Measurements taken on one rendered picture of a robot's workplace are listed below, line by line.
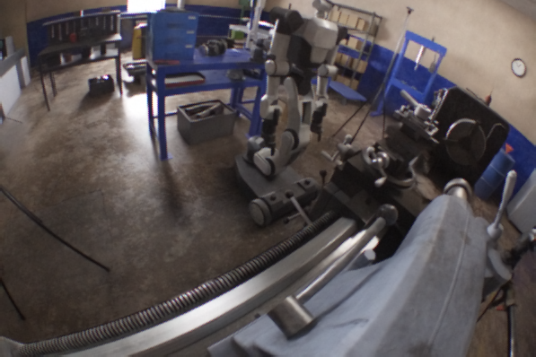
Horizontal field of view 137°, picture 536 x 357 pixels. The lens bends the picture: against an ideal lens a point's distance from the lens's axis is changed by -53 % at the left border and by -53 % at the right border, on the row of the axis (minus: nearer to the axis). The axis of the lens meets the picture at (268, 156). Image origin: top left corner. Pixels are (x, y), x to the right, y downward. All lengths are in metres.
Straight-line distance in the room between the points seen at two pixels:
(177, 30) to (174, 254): 1.61
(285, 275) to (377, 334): 0.36
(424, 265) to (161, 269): 1.37
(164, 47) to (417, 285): 1.90
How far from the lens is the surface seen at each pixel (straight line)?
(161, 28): 1.85
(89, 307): 1.54
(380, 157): 0.74
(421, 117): 0.91
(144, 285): 1.45
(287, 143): 1.40
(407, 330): 0.24
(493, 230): 0.48
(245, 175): 1.74
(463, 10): 5.13
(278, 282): 0.53
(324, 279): 0.31
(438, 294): 0.28
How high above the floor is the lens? 1.33
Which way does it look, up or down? 36 degrees down
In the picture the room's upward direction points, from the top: 15 degrees clockwise
